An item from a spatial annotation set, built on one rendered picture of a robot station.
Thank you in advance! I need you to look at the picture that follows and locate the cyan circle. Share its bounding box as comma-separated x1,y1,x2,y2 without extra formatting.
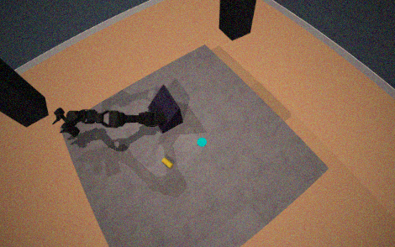
197,138,207,147

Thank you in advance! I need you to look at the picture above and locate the yellow tall cylinder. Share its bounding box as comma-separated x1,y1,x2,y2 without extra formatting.
161,158,173,168

